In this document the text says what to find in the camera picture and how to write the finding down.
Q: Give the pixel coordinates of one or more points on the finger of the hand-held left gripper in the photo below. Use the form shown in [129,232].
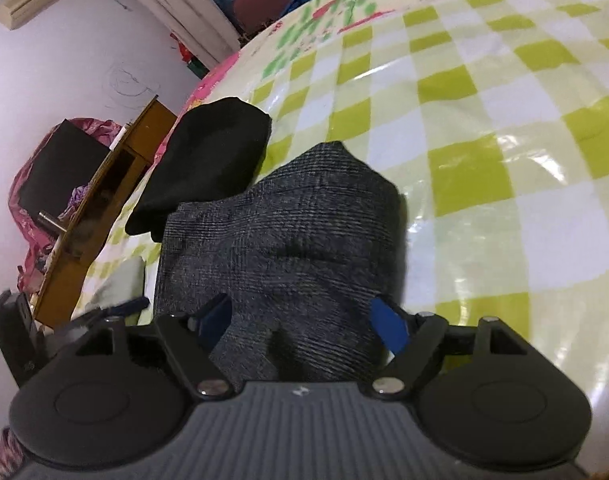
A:
[109,310]

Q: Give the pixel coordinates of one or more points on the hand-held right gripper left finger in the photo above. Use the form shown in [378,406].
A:
[217,320]

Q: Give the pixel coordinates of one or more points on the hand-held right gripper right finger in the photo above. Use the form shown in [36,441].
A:
[389,325]

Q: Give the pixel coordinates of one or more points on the dark grey pants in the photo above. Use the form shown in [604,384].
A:
[294,240]

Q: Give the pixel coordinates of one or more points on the pink patterned bag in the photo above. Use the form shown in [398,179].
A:
[22,240]

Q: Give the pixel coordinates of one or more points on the wooden bedside cabinet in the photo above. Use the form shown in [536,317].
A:
[99,210]

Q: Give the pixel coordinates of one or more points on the metal cylinder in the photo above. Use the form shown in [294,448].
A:
[52,221]

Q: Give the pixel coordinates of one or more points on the black box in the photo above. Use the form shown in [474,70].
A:
[64,165]

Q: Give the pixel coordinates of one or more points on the folded black cloth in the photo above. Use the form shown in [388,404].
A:
[209,160]

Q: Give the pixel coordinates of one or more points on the green white checked plastic sheet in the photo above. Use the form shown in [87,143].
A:
[484,160]

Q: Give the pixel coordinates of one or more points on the red green bag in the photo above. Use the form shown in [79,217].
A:
[189,57]

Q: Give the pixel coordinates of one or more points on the beige curtain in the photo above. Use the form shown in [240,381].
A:
[184,10]

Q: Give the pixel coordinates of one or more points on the cartoon printed bed blanket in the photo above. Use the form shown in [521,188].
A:
[334,5]

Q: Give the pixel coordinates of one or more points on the small blue cloth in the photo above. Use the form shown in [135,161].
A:
[298,1]

